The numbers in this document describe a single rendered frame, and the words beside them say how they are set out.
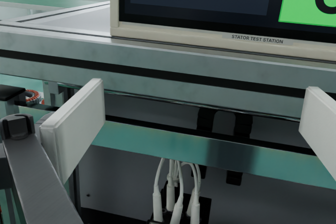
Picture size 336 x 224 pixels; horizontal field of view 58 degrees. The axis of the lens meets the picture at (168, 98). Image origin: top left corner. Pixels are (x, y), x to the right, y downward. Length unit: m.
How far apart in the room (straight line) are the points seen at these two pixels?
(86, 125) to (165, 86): 0.12
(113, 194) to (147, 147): 0.28
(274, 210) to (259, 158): 0.25
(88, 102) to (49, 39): 0.14
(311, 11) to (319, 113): 0.12
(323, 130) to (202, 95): 0.12
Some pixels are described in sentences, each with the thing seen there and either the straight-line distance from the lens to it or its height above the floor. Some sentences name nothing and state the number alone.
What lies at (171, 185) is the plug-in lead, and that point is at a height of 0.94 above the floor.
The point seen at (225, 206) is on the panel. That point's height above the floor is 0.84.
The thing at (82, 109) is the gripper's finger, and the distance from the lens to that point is 0.16.
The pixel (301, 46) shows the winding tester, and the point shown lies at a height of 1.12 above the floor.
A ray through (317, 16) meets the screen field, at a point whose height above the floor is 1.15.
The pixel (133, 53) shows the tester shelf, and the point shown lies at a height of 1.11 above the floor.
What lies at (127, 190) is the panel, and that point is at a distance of 0.54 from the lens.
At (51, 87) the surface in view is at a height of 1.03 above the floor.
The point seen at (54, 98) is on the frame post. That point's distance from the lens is 0.44.
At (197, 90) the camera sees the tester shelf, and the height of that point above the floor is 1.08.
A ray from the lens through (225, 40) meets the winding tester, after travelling 0.28.
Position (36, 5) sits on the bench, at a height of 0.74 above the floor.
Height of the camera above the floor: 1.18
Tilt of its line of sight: 23 degrees down
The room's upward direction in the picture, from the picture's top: 4 degrees clockwise
